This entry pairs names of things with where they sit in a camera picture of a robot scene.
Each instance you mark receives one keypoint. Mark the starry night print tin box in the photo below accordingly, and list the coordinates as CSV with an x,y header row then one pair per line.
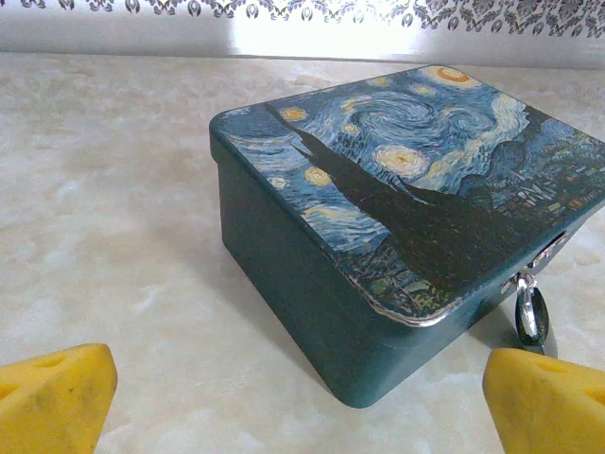
x,y
378,189

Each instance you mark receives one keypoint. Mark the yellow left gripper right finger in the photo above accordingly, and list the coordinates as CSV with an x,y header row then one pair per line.
x,y
548,406

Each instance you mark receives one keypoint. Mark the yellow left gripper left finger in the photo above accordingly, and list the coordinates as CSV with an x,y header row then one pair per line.
x,y
52,397

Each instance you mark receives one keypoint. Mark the silver box hasp latch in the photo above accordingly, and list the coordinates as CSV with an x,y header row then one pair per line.
x,y
543,255

